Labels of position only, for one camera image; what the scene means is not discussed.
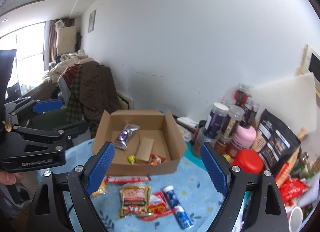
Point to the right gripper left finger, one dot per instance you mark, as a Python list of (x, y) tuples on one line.
[(48, 211)]

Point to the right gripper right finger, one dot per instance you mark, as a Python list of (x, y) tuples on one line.
[(266, 211)]

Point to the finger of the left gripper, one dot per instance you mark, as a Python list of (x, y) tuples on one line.
[(67, 133), (24, 108)]

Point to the yellow waffle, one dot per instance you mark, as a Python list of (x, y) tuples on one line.
[(101, 190)]

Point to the yellow green lollipop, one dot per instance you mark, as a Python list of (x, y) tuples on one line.
[(131, 159)]

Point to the small gold cardboard box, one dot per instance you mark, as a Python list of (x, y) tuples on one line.
[(144, 151)]

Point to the green cereal snack bag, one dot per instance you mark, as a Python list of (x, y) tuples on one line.
[(134, 201)]

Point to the person's left hand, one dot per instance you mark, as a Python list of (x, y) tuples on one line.
[(11, 178)]

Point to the plaid garment on chair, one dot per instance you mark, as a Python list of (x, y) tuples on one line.
[(72, 77)]

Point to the red foil bag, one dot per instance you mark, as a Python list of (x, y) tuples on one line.
[(292, 188)]

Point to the brown jacket on chair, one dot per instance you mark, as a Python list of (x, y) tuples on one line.
[(97, 91)]

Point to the red plastic canister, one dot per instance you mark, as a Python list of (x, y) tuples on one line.
[(248, 161)]

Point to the purple silver snack packet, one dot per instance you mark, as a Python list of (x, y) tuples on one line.
[(125, 135)]

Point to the long red white stick packet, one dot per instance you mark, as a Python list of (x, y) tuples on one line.
[(126, 179)]

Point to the yellow green fruit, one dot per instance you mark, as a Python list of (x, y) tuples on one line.
[(227, 157)]

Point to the black snack pouch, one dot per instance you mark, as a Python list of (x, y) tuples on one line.
[(275, 142)]

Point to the blue floral tablecloth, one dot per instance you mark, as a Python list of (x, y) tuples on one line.
[(194, 190)]

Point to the pink canister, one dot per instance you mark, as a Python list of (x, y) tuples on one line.
[(243, 138)]

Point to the open brown cardboard box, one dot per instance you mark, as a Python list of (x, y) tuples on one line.
[(154, 143)]

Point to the blue tablet tube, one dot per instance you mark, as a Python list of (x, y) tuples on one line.
[(179, 212)]

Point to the small red orange snack packet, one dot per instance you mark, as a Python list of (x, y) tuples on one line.
[(156, 159)]

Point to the dark label clear jar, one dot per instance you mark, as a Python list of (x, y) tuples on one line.
[(231, 122)]

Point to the purple label clear jar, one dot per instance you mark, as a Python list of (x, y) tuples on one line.
[(215, 119)]

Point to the white foam board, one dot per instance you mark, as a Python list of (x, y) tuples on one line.
[(291, 100)]

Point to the small framed wall picture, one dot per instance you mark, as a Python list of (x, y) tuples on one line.
[(91, 21)]

